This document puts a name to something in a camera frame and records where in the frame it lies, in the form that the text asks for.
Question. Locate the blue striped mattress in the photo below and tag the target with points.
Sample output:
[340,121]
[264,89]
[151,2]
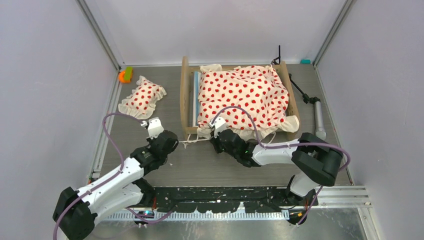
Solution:
[196,104]

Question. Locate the teal small block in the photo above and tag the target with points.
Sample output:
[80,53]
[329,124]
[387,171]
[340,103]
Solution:
[306,61]

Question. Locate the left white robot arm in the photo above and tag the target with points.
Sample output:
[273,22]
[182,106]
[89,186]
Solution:
[112,185]

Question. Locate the black tripod stand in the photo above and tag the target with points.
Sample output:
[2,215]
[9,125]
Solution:
[309,98]

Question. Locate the orange green toy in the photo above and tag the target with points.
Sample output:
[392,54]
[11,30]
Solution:
[126,75]

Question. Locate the strawberry print small pillow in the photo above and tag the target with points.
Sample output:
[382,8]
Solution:
[141,103]

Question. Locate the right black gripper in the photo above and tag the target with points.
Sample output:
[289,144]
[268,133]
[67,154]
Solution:
[215,139]

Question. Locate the strawberry print ruffled blanket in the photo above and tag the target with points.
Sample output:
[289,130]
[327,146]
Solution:
[255,96]

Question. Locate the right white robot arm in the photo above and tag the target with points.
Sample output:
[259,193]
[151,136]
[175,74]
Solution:
[318,161]

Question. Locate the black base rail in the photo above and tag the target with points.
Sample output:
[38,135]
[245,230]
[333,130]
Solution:
[212,203]

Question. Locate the wooden pet bed frame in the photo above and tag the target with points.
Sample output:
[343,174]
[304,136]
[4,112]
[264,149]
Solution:
[187,88]

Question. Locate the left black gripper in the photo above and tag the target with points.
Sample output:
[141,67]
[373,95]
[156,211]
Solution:
[151,139]

